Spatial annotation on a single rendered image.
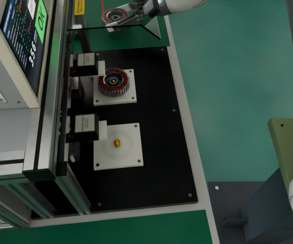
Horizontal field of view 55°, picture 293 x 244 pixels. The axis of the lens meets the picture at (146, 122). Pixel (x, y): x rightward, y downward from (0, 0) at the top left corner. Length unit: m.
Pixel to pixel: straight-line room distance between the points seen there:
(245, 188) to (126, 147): 1.00
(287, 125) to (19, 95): 0.81
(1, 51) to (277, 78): 2.03
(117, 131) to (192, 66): 1.37
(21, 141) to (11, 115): 0.07
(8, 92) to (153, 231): 0.52
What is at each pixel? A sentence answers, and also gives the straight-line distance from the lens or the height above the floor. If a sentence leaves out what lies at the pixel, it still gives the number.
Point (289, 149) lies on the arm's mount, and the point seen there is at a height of 0.78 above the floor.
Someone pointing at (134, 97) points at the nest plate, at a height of 0.78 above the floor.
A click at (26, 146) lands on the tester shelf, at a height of 1.11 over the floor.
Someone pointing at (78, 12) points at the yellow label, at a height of 1.07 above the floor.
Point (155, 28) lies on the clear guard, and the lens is 0.87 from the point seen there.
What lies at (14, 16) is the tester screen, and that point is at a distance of 0.54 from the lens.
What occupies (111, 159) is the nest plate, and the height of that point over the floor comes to 0.78.
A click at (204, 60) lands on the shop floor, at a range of 2.26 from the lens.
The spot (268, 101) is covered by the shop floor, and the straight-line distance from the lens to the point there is 2.13.
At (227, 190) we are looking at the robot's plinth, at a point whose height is 0.02.
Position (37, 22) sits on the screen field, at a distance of 0.67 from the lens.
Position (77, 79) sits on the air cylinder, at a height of 0.82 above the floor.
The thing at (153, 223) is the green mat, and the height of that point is 0.75.
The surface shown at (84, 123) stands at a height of 0.92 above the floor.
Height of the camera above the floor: 1.57
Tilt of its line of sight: 57 degrees down
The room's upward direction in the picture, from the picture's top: straight up
